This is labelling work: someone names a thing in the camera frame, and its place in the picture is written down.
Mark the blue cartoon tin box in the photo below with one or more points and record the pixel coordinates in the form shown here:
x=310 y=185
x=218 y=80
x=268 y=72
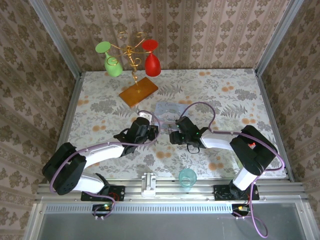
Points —
x=166 y=111

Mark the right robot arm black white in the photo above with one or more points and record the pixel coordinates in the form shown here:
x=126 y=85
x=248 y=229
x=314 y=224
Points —
x=255 y=155

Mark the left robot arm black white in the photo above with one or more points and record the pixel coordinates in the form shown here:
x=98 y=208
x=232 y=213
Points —
x=67 y=170

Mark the teal plastic cup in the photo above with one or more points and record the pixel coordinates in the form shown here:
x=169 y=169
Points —
x=187 y=178

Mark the floral tablecloth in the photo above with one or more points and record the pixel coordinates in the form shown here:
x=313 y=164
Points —
x=200 y=87

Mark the red wine glass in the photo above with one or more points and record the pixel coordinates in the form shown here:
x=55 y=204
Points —
x=152 y=66

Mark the green wine glass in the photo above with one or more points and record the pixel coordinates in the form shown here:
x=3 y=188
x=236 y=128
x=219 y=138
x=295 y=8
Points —
x=113 y=66

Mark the black controller board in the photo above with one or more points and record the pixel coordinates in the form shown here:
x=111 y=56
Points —
x=241 y=210
x=100 y=210

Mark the grey metal panel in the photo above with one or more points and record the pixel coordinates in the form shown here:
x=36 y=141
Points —
x=162 y=227

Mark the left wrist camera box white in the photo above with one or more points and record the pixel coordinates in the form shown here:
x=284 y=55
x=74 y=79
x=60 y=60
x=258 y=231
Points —
x=145 y=115

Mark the white plastic mount bracket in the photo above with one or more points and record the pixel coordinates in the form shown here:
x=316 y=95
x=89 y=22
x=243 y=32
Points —
x=148 y=185

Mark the aluminium frame cross rail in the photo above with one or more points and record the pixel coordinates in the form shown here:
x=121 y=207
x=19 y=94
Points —
x=205 y=190

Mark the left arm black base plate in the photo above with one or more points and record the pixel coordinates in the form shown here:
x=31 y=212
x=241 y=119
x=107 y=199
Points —
x=117 y=193

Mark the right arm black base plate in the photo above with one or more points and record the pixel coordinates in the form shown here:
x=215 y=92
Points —
x=220 y=195

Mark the aluminium frame side rail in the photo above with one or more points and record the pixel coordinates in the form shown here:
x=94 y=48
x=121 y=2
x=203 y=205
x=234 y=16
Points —
x=73 y=100
x=265 y=100

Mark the aluminium frame post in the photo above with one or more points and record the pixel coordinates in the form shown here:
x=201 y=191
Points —
x=277 y=37
x=56 y=37

